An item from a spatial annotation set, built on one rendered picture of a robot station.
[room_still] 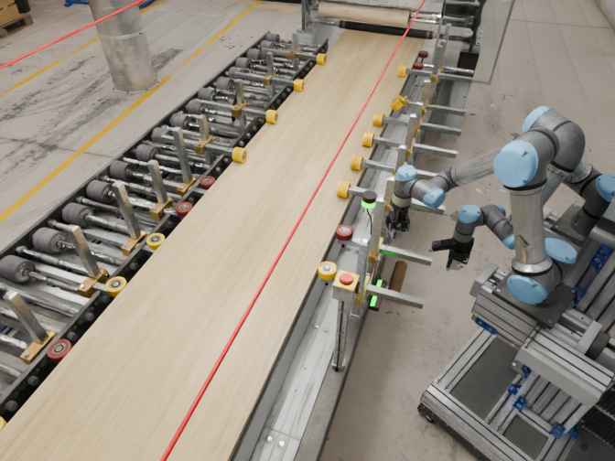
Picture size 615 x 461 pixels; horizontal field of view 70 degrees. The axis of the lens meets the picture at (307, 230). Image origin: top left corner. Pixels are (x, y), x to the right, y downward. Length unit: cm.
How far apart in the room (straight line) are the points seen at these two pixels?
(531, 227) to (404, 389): 144
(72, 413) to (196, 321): 49
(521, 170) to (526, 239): 24
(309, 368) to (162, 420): 65
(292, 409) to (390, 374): 95
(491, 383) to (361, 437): 71
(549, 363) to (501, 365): 87
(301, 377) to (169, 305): 61
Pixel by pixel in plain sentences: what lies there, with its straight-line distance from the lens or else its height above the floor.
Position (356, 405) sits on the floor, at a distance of 256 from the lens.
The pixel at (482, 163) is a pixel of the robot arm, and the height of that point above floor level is 146.
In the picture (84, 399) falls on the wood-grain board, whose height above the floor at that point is 90.
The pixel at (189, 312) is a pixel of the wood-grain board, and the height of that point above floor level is 90.
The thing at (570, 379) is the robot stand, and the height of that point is 95.
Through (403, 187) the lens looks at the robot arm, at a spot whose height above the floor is 131.
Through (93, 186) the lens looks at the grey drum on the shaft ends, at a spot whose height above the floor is 85.
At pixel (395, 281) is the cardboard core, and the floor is 8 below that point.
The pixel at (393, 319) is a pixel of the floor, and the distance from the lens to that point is 288.
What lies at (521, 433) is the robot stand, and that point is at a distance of 247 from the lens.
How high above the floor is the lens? 230
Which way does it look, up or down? 43 degrees down
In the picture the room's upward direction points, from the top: straight up
